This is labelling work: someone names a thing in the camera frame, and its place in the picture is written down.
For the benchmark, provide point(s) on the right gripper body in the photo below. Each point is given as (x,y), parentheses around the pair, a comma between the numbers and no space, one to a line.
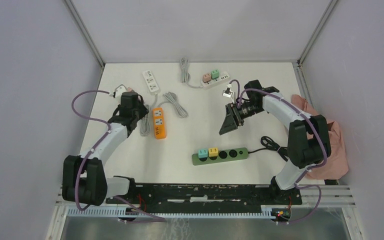
(242,112)

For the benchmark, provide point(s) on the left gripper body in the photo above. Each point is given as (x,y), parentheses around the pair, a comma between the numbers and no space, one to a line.
(141,111)

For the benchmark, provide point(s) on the green power strip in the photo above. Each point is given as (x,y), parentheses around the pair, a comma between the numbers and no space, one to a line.
(224,155)

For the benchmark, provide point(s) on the orange power strip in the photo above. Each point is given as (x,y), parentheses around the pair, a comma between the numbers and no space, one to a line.
(158,121)

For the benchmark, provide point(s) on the yellow USB adapter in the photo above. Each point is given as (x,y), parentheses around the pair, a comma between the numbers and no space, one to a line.
(213,152)

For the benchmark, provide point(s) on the white power strip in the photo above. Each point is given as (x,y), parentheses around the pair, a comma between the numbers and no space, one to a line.
(223,77)
(151,82)

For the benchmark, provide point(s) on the teal USB adapter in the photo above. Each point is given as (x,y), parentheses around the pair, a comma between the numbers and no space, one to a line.
(203,153)

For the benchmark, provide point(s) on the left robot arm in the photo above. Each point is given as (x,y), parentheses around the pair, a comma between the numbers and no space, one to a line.
(83,178)

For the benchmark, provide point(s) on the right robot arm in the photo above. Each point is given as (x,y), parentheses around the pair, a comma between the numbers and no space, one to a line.
(308,143)

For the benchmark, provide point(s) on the green adapter on far strip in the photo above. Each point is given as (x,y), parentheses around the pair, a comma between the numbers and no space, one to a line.
(214,74)

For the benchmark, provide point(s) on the pink cloth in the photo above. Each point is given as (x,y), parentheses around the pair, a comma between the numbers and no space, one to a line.
(337,164)

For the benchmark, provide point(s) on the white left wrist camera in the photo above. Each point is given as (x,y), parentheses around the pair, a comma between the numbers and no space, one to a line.
(119,90)

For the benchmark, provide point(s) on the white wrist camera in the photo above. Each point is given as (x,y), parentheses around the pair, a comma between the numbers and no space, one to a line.
(119,90)
(229,93)

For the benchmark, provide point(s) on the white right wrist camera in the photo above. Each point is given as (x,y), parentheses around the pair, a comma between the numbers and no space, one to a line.
(229,93)

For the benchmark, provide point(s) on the black mounting base plate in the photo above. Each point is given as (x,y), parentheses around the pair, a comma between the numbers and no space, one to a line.
(173,198)

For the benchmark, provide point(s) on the white slotted cable duct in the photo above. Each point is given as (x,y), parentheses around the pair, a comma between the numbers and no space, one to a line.
(126,212)

